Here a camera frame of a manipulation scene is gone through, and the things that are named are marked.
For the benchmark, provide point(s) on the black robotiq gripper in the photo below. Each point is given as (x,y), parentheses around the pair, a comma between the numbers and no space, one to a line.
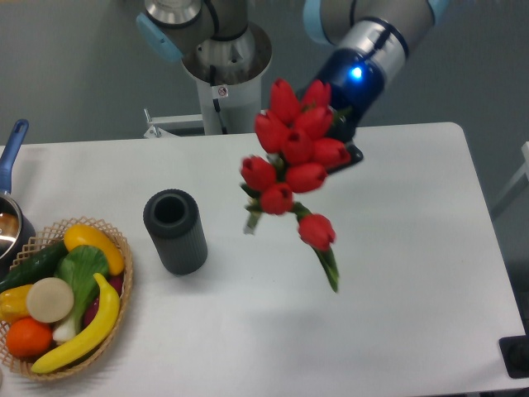
(355,81)

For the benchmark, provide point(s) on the green bok choy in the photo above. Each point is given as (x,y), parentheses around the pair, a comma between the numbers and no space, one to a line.
(77,270)

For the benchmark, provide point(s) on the yellow squash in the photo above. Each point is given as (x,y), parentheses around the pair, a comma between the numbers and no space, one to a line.
(85,235)

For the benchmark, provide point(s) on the dark grey ribbed vase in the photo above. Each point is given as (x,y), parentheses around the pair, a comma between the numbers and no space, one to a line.
(173,222)

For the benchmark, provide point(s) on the white furniture frame right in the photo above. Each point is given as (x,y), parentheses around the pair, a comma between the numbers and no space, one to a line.
(513,188)

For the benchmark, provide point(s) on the blue handled saucepan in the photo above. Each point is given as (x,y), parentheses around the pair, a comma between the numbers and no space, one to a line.
(16,229)

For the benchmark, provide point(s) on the black device at edge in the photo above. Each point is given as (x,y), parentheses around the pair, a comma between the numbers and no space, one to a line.
(515,355)

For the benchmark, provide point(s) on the orange fruit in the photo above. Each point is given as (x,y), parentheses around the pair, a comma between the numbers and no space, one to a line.
(28,338)

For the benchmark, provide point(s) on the red tulip bouquet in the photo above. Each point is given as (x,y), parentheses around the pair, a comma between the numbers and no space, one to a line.
(293,132)

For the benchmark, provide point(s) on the beige round disc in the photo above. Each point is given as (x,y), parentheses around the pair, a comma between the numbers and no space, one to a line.
(49,300)

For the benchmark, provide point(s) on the dark red vegetable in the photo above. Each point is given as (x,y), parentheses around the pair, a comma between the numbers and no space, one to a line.
(117,283)

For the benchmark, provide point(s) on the green cucumber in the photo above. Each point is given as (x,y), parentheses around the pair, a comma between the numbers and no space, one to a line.
(36,267)

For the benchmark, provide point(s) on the yellow bell pepper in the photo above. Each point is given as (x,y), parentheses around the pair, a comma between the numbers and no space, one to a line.
(13,304)

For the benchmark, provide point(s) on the yellow banana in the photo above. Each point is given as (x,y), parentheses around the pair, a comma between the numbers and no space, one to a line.
(88,339)

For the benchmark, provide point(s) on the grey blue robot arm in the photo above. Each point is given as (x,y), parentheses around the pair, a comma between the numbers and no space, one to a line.
(174,28)

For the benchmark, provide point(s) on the woven wicker basket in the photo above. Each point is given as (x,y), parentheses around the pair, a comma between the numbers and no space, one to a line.
(40,241)

